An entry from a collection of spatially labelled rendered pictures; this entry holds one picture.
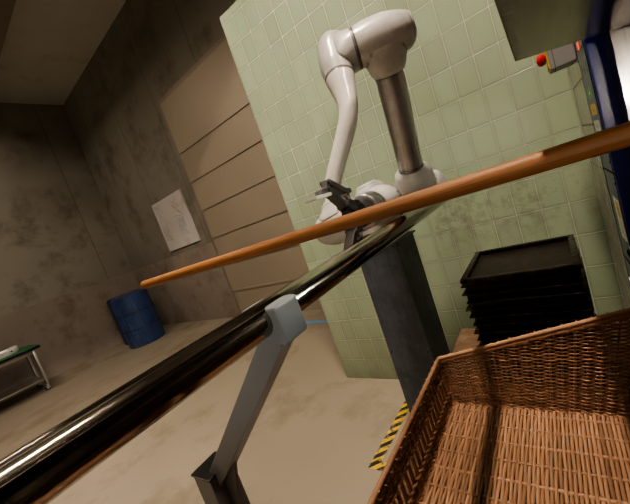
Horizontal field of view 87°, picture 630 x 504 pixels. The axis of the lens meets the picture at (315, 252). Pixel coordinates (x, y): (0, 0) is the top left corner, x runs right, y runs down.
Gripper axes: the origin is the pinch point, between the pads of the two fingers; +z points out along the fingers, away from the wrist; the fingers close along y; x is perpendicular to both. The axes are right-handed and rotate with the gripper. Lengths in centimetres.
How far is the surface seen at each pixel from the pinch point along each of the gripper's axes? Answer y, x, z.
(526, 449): 60, -24, -12
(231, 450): 18.9, -3.5, 39.0
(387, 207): -0.7, -15.8, 1.7
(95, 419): 2, -18, 53
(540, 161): -0.7, -39.0, 1.7
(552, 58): -25, -48, -87
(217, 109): -168, 279, -273
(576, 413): 60, -34, -25
